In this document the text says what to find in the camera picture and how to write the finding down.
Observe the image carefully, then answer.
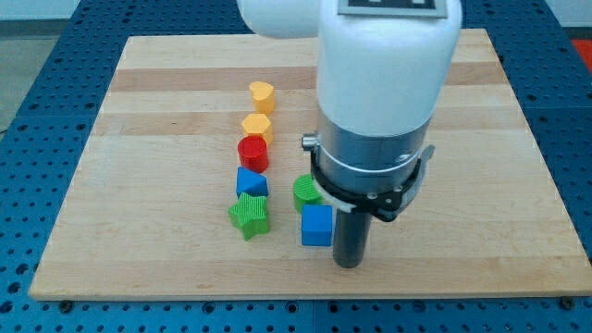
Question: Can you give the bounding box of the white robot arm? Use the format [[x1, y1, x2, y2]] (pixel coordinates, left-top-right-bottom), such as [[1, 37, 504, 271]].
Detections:
[[237, 0, 463, 268]]

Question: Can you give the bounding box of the yellow hexagon block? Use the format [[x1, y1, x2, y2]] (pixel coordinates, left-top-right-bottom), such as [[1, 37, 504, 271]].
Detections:
[[241, 113, 274, 144]]

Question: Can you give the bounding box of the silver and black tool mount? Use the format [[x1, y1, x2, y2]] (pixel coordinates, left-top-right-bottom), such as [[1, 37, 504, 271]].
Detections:
[[302, 114, 435, 222]]

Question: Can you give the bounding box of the green star block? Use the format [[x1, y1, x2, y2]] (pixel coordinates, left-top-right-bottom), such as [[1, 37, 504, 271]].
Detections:
[[228, 192, 270, 241]]

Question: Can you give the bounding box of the red cylinder block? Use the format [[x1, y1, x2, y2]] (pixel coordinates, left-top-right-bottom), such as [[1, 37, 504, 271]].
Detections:
[[237, 136, 269, 173]]

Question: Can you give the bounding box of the wooden board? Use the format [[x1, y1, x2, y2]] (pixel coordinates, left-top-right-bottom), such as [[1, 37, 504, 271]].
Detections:
[[30, 29, 591, 301]]

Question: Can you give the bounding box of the green cylinder block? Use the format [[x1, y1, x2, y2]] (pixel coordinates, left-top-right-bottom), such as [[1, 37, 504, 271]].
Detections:
[[292, 174, 324, 214]]

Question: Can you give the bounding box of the blue cube block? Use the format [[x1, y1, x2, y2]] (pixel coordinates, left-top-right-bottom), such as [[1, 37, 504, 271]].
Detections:
[[301, 204, 333, 247]]

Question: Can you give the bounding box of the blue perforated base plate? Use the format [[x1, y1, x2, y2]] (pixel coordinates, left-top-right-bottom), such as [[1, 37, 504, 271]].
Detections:
[[1, 0, 591, 332]]

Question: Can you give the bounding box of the yellow heart block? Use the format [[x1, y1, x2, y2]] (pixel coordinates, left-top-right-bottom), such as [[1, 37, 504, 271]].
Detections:
[[249, 81, 276, 115]]

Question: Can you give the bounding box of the blue triangle block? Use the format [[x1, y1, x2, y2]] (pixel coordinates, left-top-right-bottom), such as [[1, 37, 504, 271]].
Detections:
[[236, 166, 269, 197]]

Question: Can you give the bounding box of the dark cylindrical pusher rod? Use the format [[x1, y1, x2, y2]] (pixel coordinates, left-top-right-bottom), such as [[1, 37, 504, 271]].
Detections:
[[332, 210, 372, 268]]

